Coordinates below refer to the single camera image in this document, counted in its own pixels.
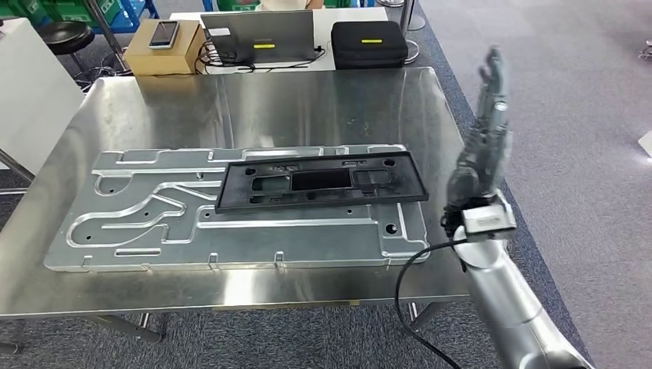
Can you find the chrome stanchion post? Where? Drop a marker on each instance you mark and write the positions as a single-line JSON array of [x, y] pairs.
[[406, 30]]

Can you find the black zip case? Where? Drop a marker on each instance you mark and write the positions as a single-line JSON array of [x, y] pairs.
[[366, 56]]

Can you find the smartphone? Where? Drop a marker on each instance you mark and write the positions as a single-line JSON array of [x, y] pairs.
[[163, 34]]

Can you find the black round stool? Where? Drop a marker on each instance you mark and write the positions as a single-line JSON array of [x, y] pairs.
[[63, 38]]

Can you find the grey laptop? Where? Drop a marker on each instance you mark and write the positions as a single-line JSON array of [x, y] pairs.
[[265, 30]]

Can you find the steel tube post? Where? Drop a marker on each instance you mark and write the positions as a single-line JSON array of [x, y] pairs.
[[109, 38]]

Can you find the blue storage rack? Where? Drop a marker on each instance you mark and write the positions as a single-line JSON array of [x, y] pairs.
[[132, 12]]

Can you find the white display cabinet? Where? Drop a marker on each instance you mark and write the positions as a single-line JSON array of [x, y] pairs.
[[647, 145]]

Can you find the green plastic crate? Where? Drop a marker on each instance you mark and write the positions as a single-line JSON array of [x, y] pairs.
[[66, 10]]

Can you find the steel workbench table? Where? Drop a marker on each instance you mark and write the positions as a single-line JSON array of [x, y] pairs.
[[280, 112]]

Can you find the black plastic frame part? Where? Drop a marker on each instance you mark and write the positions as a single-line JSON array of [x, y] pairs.
[[326, 201]]

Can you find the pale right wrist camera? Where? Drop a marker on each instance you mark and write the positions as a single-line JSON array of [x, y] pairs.
[[489, 221]]

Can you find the cardboard box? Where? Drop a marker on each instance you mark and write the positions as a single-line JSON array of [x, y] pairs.
[[168, 61]]

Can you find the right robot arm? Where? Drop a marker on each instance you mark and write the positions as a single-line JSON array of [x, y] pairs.
[[514, 305]]

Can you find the aluminium fixture plate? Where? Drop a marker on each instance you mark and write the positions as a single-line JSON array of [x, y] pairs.
[[305, 244]]

